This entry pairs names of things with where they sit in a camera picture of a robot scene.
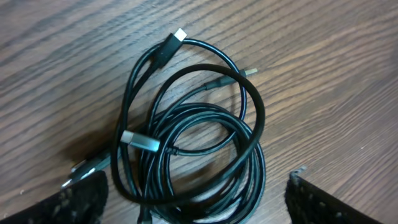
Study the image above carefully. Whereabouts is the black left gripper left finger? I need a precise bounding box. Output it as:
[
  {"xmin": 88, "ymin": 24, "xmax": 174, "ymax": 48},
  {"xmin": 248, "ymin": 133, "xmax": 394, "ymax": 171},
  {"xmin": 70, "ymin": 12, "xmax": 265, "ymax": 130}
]
[{"xmin": 1, "ymin": 171, "xmax": 108, "ymax": 224}]

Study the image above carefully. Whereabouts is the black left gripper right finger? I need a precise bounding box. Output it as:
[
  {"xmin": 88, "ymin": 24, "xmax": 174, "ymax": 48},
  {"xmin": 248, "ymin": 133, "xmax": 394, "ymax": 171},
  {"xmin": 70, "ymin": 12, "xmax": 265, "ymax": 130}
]
[{"xmin": 285, "ymin": 167, "xmax": 381, "ymax": 224}]

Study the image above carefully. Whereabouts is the black USB cable thin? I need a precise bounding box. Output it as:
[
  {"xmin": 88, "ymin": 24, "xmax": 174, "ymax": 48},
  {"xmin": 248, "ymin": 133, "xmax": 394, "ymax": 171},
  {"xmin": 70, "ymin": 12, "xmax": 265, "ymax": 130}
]
[{"xmin": 60, "ymin": 27, "xmax": 259, "ymax": 190}]

